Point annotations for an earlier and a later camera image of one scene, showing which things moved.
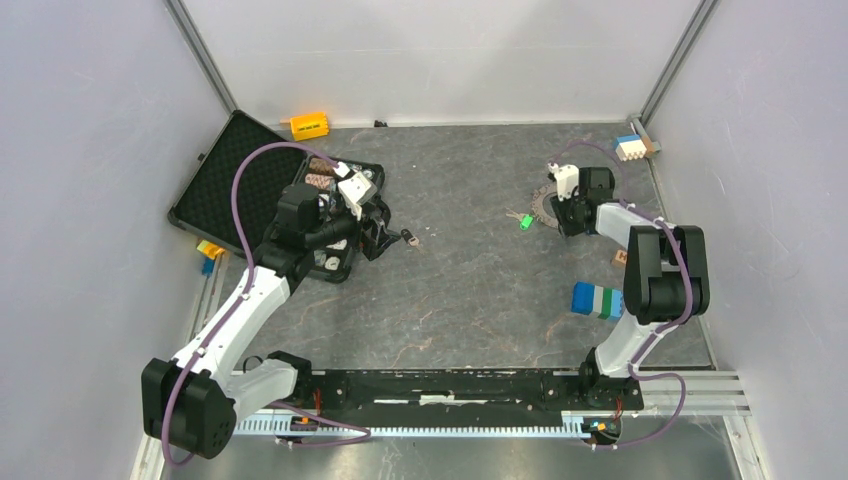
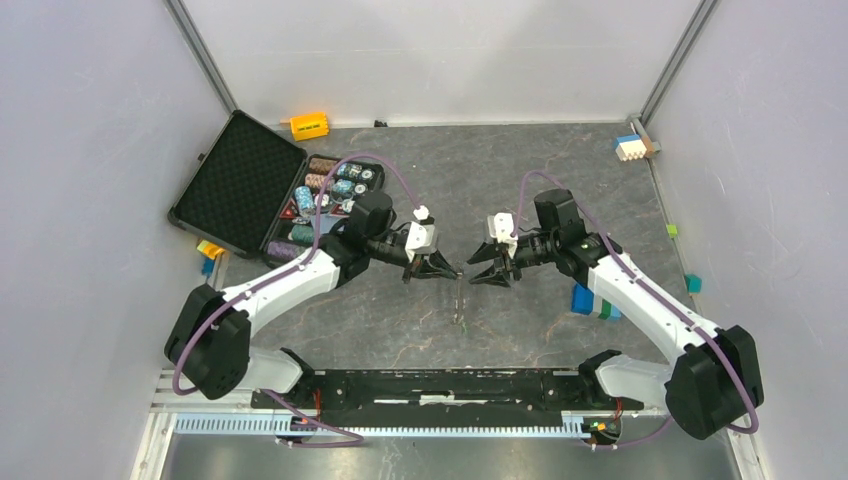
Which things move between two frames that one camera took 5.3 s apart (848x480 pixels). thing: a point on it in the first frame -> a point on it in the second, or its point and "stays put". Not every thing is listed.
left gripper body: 369,243 -> 409,255
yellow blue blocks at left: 209,252 stays put
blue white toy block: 629,147 stays put
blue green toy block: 605,303 stays put
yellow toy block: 309,126 stays put
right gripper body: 565,206 -> 524,252
